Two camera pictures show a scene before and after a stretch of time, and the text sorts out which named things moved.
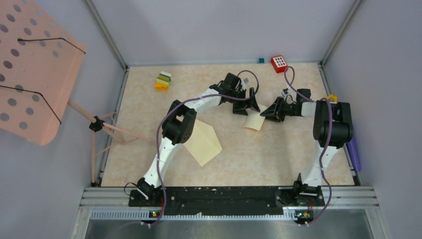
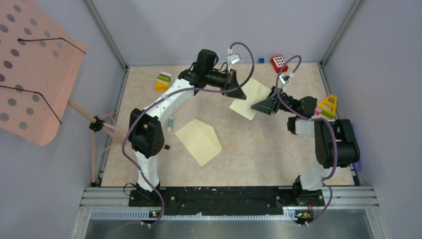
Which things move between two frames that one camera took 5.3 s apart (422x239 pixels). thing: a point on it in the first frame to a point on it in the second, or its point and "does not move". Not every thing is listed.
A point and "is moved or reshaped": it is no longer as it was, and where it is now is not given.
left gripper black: [240, 109] to [230, 83]
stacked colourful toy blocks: [162, 81] does not move
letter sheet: [254, 119] is moved or reshaped
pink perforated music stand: [40, 62] does not move
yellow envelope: [203, 144] does not move
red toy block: [279, 63] does not move
